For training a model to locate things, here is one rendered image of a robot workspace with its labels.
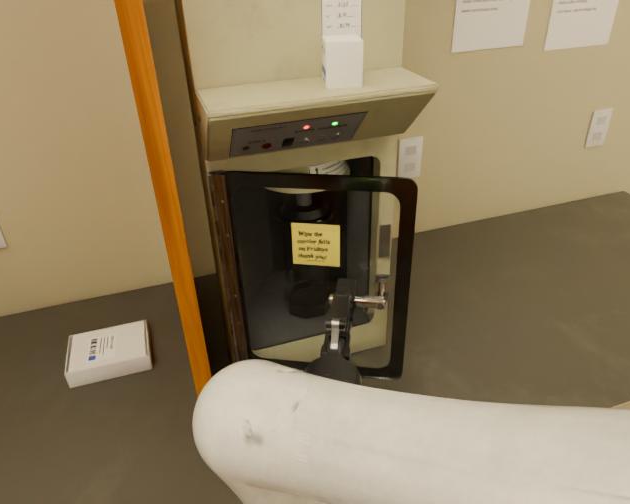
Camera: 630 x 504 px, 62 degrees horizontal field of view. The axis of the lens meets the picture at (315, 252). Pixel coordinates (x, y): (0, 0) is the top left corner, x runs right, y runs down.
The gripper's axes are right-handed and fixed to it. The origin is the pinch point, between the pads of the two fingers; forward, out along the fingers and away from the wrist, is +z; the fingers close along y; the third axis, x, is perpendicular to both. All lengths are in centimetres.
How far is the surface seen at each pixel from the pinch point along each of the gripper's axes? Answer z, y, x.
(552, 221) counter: 78, -26, -54
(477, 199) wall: 81, -21, -32
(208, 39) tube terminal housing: 6.4, 37.3, 19.1
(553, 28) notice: 87, 26, -46
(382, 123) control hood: 11.5, 24.6, -4.4
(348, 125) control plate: 8.1, 25.3, 0.4
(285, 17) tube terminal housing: 11.3, 39.3, 9.4
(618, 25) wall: 97, 25, -65
